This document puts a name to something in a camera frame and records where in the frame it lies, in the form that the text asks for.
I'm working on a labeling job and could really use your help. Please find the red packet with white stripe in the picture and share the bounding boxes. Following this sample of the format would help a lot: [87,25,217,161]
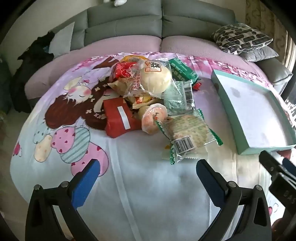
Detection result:
[103,97,142,139]

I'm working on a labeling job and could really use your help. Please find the cream pastry packet orange print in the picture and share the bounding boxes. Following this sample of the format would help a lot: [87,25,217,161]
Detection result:
[162,140,177,160]

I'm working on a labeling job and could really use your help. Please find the dark cloth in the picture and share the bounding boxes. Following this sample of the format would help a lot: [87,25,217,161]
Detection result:
[14,31,55,113]

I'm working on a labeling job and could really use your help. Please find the pale green packet with barcode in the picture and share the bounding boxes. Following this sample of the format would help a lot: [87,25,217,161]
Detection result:
[163,79,196,116]

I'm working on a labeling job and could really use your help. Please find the pale grey pillow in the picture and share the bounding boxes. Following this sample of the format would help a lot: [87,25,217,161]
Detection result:
[48,22,75,58]

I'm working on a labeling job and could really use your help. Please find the dark green snack packet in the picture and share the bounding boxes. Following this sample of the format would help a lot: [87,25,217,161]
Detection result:
[168,57,200,84]

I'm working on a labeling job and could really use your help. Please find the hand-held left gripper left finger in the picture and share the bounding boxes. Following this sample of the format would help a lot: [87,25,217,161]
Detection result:
[25,159,101,241]

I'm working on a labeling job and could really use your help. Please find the teal cardboard box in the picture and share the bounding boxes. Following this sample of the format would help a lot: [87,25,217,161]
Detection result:
[211,70,296,155]

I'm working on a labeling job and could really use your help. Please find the patterned beige curtain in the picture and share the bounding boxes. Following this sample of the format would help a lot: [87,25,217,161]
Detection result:
[245,0,288,67]

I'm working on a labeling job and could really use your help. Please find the yellow striped snack packet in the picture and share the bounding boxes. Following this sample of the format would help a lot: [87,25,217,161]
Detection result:
[126,95,160,109]

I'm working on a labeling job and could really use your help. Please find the black patterned pillow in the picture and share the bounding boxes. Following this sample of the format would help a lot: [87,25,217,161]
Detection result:
[211,23,273,55]

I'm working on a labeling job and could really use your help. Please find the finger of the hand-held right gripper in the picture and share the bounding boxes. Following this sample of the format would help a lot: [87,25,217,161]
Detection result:
[282,158,296,174]
[259,150,284,179]

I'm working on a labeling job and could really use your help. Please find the round cracker packet green edges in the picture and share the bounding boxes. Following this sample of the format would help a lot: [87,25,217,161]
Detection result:
[154,109,223,165]

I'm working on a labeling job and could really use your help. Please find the bun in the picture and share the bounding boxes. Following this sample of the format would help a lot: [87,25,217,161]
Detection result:
[124,59,173,98]

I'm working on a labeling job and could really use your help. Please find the peach jelly cup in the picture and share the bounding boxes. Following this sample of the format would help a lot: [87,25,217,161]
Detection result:
[141,103,168,135]

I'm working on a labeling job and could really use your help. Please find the orange transparent snack packet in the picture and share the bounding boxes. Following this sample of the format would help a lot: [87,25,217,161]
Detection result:
[119,55,148,64]

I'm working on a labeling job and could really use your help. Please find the grey white plush dog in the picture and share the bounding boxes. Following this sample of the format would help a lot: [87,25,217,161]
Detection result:
[103,0,127,6]

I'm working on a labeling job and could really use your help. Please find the printed cartoon blanket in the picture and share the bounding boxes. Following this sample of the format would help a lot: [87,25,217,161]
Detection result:
[10,51,296,241]

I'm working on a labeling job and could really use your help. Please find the red packet with flower print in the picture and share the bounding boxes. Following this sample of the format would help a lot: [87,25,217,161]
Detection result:
[112,62,139,80]

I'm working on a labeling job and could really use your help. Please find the grey sofa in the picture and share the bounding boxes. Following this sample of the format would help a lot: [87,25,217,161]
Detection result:
[69,0,294,94]

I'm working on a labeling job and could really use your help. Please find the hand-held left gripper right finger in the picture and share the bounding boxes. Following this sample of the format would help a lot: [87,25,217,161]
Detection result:
[196,159,272,241]

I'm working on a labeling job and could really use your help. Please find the orange brown snack packet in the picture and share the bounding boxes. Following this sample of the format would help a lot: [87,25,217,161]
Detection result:
[107,76,141,96]

